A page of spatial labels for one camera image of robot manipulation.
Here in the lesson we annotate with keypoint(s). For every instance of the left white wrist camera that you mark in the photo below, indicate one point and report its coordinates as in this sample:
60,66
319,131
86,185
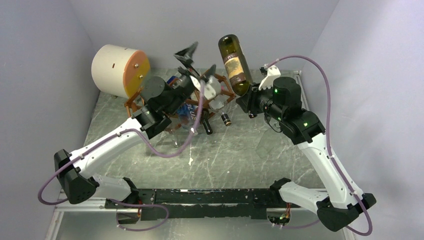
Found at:
212,88

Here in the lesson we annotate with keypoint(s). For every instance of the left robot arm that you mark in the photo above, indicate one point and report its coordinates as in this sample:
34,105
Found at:
76,170

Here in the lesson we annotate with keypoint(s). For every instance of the blue glass bottle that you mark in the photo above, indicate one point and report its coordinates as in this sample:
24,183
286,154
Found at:
187,113

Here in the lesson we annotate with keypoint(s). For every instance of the clear square liquor bottle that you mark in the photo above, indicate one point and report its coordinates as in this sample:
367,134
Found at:
218,105

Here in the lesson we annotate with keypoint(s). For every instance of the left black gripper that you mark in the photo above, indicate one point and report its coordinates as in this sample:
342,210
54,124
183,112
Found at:
185,56

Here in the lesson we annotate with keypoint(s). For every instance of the black base bar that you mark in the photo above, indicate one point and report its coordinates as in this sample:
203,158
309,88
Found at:
156,204

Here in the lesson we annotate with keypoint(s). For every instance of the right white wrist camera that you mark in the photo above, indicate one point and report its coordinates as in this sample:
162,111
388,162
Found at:
270,74

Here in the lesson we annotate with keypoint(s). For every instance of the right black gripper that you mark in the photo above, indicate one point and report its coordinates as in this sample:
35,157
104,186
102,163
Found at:
248,101

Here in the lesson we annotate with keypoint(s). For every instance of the brown wooden wine rack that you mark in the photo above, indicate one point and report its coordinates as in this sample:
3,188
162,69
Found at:
156,103

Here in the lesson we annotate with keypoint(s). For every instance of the cream cylinder with orange face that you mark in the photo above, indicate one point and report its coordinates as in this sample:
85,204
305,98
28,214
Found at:
119,71

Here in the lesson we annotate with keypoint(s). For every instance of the clear slim glass bottle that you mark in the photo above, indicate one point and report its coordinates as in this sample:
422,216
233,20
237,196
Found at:
175,137

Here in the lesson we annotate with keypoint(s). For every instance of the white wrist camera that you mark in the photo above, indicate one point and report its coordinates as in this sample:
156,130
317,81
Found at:
212,88
270,74

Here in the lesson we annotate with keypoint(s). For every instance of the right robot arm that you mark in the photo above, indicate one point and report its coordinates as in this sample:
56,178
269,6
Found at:
343,201

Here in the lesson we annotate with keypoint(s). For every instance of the dark green wine bottle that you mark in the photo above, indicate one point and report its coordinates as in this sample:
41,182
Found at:
205,115

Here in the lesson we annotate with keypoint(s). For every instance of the olive green wine bottle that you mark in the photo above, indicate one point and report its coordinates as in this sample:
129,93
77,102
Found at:
235,64

